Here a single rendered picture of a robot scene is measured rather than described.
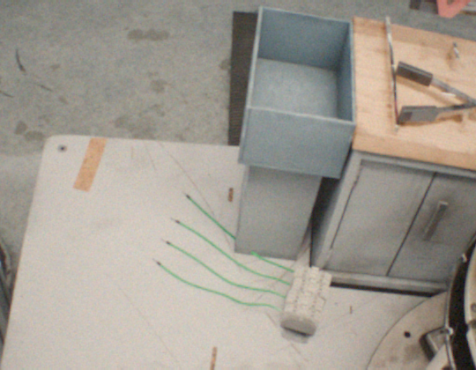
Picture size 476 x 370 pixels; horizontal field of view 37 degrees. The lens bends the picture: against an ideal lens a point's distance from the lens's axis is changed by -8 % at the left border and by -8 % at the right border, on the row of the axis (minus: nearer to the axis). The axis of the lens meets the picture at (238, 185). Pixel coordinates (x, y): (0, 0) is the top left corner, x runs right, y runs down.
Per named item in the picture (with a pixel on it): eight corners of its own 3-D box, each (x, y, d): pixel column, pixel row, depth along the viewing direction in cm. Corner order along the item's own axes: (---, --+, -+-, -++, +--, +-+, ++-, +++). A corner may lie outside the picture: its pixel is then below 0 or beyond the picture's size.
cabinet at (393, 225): (307, 285, 94) (353, 149, 73) (314, 172, 105) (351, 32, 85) (447, 300, 94) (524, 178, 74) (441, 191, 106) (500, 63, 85)
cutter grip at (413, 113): (399, 122, 71) (404, 111, 70) (397, 115, 72) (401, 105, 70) (435, 121, 72) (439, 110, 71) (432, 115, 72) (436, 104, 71)
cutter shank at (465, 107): (435, 118, 71) (437, 114, 71) (432, 112, 71) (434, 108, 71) (481, 110, 73) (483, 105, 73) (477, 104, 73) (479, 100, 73)
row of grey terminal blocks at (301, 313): (310, 345, 88) (317, 330, 85) (273, 335, 89) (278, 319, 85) (330, 281, 94) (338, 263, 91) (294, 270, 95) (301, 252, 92)
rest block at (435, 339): (473, 350, 85) (479, 342, 84) (439, 365, 84) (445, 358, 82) (458, 323, 88) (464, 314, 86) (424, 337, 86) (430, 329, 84)
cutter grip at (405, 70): (394, 75, 75) (397, 63, 74) (395, 70, 76) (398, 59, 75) (428, 88, 75) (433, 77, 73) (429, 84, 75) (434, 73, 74)
